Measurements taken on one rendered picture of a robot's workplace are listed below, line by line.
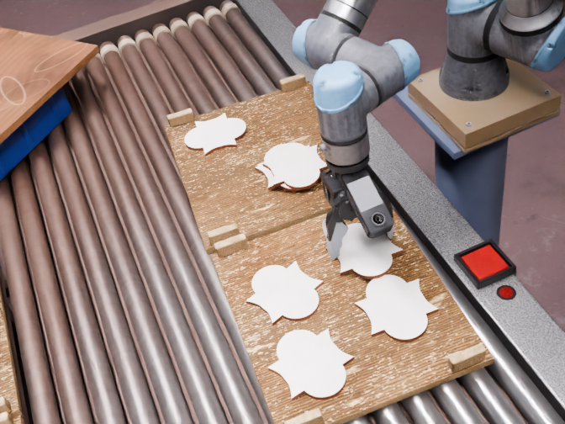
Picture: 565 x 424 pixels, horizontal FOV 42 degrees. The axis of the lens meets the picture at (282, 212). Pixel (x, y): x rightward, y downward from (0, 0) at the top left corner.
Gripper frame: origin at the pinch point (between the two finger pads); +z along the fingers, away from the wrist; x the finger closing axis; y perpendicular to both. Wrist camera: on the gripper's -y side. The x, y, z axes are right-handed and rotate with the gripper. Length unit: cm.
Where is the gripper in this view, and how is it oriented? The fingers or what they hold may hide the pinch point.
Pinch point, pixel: (362, 248)
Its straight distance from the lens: 132.9
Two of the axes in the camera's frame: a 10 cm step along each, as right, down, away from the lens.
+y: -3.2, -5.9, 7.4
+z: 1.6, 7.4, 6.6
